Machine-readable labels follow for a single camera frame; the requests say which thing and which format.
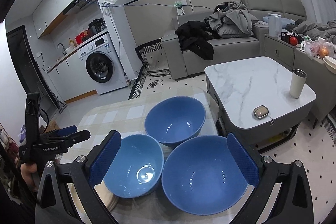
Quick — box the large blue bowl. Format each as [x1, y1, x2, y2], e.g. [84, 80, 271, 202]
[161, 135, 248, 215]

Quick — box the person's left hand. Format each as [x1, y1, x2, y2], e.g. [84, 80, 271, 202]
[21, 163, 37, 192]

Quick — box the cardboard box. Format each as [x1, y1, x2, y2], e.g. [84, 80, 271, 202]
[46, 121, 60, 132]

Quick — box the checked tablecloth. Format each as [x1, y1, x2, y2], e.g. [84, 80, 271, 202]
[60, 86, 252, 223]

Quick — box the blue bowl right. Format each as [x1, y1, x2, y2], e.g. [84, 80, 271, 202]
[104, 134, 164, 198]

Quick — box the kitchen faucet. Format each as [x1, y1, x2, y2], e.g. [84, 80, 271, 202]
[57, 43, 67, 56]

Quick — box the white washing machine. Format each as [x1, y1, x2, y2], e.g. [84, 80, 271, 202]
[77, 32, 127, 95]

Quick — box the red box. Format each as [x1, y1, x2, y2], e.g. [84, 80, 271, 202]
[75, 30, 91, 45]

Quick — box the small earbuds case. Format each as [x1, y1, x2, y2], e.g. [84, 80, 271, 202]
[253, 105, 269, 119]

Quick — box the blue bowl far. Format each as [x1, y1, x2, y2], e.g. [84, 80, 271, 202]
[144, 96, 206, 147]

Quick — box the black rice cooker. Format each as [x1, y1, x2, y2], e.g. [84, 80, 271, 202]
[88, 18, 106, 35]

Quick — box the black patterned rug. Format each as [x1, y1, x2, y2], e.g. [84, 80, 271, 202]
[129, 39, 170, 100]

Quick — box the marble coffee table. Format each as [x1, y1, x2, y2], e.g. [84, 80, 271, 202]
[205, 56, 316, 144]

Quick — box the range hood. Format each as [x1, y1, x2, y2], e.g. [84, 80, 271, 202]
[62, 0, 97, 15]

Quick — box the cream tumbler cup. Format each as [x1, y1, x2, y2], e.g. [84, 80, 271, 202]
[289, 69, 307, 98]

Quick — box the grey side cabinet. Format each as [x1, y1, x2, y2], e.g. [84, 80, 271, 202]
[264, 34, 335, 122]

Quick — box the black jacket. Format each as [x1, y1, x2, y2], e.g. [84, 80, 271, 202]
[175, 20, 214, 61]

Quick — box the red apple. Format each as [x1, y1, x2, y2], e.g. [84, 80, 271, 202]
[289, 36, 298, 46]

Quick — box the grey sofa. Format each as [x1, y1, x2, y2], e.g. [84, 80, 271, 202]
[161, 0, 306, 80]

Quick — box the grey clothes pile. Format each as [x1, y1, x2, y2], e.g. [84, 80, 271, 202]
[204, 1, 259, 38]

